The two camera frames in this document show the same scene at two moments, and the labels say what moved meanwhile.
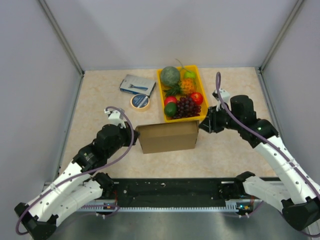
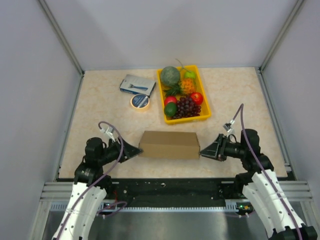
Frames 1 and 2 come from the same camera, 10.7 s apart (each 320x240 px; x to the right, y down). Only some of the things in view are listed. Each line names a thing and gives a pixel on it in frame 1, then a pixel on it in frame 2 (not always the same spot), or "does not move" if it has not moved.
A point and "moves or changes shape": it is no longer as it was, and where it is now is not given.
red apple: [197, 98] does not move
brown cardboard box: [168, 136] moves or changes shape
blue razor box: [136, 85] does not move
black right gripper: [210, 123] to [216, 150]
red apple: [170, 99] does not move
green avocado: [170, 109] does not move
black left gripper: [126, 129] to [130, 151]
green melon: [169, 75] does not move
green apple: [188, 74] does not move
